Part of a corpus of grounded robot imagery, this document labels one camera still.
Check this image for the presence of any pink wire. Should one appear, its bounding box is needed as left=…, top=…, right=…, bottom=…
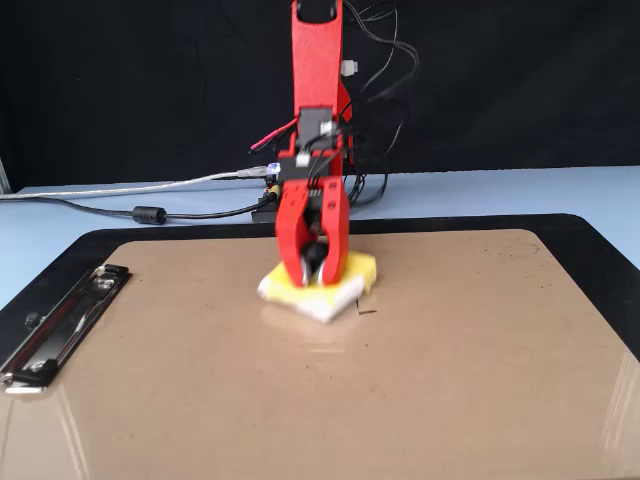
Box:
left=249, top=118, right=301, bottom=152

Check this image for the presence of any controller board with LED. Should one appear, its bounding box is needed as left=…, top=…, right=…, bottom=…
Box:
left=260, top=160, right=282, bottom=202

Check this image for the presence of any black power cable with ferrite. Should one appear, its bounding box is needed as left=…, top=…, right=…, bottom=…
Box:
left=0, top=191, right=281, bottom=227

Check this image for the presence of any chrome clipboard clip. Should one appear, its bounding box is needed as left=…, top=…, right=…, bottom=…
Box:
left=0, top=263, right=133, bottom=397

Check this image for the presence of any yellow white sponge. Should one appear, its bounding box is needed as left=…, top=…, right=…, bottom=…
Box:
left=256, top=243, right=379, bottom=325

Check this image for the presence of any black motor cable bundle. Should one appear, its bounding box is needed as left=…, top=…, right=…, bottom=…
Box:
left=342, top=0, right=420, bottom=206

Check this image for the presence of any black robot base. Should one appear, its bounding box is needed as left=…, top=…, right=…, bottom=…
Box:
left=250, top=197, right=281, bottom=225

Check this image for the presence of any black backdrop cloth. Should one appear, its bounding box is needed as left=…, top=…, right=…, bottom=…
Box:
left=0, top=0, right=640, bottom=194

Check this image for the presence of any black clipboard with brown board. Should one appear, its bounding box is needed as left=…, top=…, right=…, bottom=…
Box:
left=0, top=213, right=640, bottom=480

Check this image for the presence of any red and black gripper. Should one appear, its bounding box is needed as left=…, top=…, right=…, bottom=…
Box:
left=275, top=146, right=351, bottom=288

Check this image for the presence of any silver USB cable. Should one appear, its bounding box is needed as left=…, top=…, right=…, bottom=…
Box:
left=0, top=164, right=271, bottom=202

